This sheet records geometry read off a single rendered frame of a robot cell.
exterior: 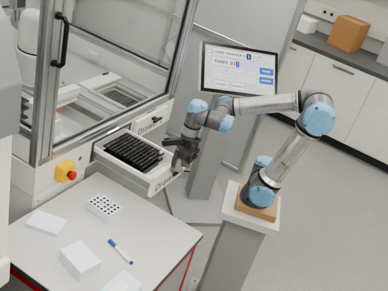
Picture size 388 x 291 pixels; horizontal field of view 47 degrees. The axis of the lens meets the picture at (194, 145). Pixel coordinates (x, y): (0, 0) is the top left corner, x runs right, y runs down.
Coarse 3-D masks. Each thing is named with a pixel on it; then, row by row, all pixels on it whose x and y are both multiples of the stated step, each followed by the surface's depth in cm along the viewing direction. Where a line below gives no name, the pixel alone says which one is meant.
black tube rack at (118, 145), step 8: (120, 136) 210; (128, 136) 212; (104, 144) 201; (112, 144) 202; (120, 144) 204; (128, 144) 206; (136, 144) 207; (144, 144) 209; (112, 152) 202; (120, 152) 198; (128, 152) 200; (136, 152) 202; (144, 152) 203; (152, 152) 205; (120, 160) 199; (128, 160) 196; (136, 160) 197; (144, 160) 199; (160, 160) 207; (136, 168) 196; (144, 168) 198
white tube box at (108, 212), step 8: (88, 200) 182; (96, 200) 183; (104, 200) 185; (88, 208) 182; (96, 208) 180; (104, 208) 180; (112, 208) 182; (120, 208) 182; (104, 216) 179; (112, 216) 179
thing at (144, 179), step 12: (120, 132) 216; (132, 132) 217; (96, 144) 201; (96, 156) 199; (108, 156) 196; (168, 156) 210; (120, 168) 194; (132, 168) 192; (132, 180) 193; (144, 180) 190
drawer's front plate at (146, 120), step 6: (162, 108) 239; (150, 114) 229; (156, 114) 235; (162, 114) 241; (138, 120) 221; (144, 120) 225; (150, 120) 231; (162, 120) 245; (138, 126) 222; (144, 126) 229; (150, 126) 235; (156, 126) 242; (138, 132) 225; (144, 132) 232
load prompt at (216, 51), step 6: (216, 48) 269; (222, 48) 271; (216, 54) 269; (222, 54) 270; (228, 54) 272; (234, 54) 273; (240, 54) 275; (246, 54) 276; (252, 54) 277; (246, 60) 275; (252, 60) 277
